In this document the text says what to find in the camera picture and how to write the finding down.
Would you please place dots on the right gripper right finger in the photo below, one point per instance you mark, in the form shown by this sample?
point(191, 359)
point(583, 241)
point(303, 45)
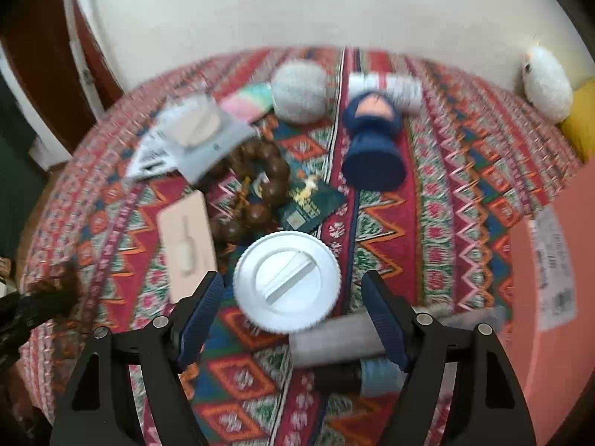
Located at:
point(487, 405)

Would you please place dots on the small wooden board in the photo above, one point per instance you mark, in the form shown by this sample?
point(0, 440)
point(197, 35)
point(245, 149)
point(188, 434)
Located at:
point(186, 238)

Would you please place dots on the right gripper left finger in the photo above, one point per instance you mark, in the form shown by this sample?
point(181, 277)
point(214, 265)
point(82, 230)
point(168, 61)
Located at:
point(98, 407)

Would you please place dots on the pastel eraser pack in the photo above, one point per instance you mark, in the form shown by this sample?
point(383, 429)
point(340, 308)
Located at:
point(249, 104)

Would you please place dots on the blue hooded figurine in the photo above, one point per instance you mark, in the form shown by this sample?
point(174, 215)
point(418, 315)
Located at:
point(373, 161)

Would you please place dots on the white fluffy chick plush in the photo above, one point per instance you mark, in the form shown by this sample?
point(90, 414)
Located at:
point(546, 85)

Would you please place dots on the dark green towel packet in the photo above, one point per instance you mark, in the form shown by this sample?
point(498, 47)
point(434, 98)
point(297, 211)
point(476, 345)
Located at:
point(308, 199)

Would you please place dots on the grey cylinder tube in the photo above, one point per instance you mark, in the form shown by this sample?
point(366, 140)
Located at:
point(353, 336)

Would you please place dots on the pink cardboard box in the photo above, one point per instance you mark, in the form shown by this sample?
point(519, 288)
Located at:
point(551, 343)

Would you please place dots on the grey felt ball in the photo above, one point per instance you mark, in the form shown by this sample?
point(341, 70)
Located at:
point(299, 92)

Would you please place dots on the grey packaged puff card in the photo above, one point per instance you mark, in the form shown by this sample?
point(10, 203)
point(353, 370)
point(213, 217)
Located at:
point(191, 137)

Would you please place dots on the yellow cushion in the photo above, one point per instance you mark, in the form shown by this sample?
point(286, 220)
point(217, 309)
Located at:
point(579, 127)

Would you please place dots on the patterned red bedspread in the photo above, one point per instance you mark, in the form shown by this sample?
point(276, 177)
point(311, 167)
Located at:
point(479, 159)

